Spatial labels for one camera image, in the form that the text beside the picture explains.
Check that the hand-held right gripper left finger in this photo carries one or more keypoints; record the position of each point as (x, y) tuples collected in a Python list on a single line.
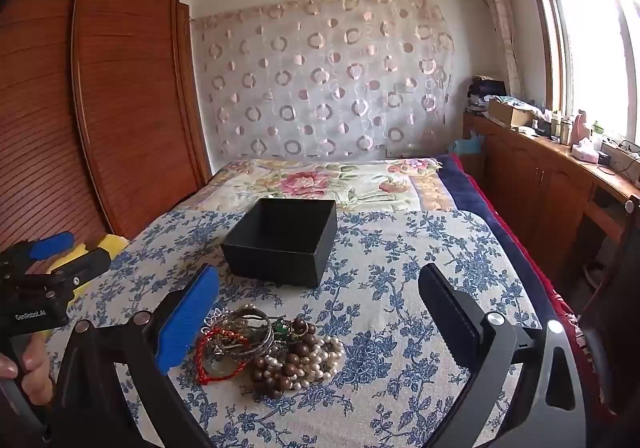
[(190, 318)]

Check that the yellow plush pillow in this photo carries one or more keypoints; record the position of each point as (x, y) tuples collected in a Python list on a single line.
[(117, 243)]

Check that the wooden wardrobe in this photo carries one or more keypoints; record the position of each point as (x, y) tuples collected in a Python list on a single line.
[(125, 103)]

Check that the stack of dark clothes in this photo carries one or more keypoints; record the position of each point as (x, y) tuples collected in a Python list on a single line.
[(485, 91)]

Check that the carved silver bangle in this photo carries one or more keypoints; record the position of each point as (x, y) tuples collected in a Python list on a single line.
[(260, 348)]

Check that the black box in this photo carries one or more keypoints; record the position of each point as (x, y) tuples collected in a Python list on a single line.
[(280, 263)]

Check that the circle-patterned sheer wall cloth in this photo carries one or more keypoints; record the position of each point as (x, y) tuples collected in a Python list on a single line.
[(310, 78)]

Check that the person's left hand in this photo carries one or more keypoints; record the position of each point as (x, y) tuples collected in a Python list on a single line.
[(37, 368)]

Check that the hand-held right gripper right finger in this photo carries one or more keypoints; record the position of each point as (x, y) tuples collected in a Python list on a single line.
[(450, 313)]

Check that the pink tissue box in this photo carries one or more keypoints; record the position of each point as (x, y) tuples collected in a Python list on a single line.
[(584, 152)]

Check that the wooden cabinet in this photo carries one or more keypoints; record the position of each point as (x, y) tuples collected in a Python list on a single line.
[(530, 178)]

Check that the pale glass jar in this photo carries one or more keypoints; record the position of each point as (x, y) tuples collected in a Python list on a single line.
[(555, 124), (566, 131)]

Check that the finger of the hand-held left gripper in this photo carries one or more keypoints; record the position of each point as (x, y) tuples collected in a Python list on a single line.
[(85, 265), (50, 245)]

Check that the cardboard box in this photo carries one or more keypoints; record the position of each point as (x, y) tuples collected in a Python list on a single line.
[(507, 113)]

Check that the wooden-framed window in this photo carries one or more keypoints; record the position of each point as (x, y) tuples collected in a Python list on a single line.
[(590, 53)]

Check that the blue floral cloth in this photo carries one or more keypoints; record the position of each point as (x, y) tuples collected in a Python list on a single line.
[(400, 253)]

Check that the floral blanket with navy border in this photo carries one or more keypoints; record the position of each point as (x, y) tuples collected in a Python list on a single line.
[(300, 183)]

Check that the teal plastic bag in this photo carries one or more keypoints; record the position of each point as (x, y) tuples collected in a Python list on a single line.
[(467, 146)]

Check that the patterned window curtain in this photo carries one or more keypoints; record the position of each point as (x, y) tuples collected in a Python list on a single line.
[(500, 18)]

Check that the green-capped bottle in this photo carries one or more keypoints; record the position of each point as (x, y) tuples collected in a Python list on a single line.
[(598, 136)]

